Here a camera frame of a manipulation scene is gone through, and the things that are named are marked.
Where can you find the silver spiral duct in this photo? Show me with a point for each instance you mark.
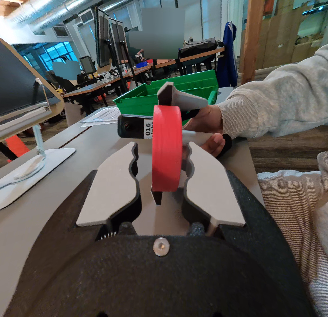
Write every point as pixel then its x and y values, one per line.
pixel 51 1

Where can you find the printed paper sheets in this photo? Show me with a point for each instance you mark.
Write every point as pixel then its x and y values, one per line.
pixel 102 117

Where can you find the person's right hand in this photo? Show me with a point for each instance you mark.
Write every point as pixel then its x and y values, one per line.
pixel 207 119

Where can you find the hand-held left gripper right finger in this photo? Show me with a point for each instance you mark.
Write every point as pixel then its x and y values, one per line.
pixel 215 194

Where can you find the wooden post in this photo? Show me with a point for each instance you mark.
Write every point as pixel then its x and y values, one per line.
pixel 253 35

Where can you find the cardboard-framed computer monitor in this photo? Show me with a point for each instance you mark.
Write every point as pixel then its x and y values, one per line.
pixel 15 86

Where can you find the black bag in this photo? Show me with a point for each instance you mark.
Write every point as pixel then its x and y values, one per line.
pixel 199 45

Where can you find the blue jacket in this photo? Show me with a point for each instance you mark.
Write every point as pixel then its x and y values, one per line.
pixel 229 60

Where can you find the green plastic bin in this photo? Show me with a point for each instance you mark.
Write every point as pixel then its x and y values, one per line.
pixel 143 101

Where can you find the orange object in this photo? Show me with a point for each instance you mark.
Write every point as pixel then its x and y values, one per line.
pixel 16 146

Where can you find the background monitor on stand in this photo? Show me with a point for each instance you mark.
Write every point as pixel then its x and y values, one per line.
pixel 102 40

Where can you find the background wooden-edged desk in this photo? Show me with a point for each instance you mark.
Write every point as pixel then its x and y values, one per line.
pixel 97 84
pixel 192 56

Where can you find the grey desk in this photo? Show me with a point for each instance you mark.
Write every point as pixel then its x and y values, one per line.
pixel 64 181

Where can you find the red tape roll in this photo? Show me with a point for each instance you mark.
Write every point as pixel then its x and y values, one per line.
pixel 166 147

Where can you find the small blue bin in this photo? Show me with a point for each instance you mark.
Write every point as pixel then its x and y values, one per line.
pixel 141 64

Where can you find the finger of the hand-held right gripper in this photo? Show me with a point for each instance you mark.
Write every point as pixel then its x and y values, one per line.
pixel 187 100
pixel 156 197

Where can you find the striped cloth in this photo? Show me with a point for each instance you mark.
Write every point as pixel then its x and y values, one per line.
pixel 294 219

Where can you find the stack of cardboard boxes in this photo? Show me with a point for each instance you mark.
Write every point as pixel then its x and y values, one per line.
pixel 281 35

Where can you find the person's right forearm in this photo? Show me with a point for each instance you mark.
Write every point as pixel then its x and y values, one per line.
pixel 276 99

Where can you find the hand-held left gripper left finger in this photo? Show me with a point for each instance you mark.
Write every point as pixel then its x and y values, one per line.
pixel 110 191

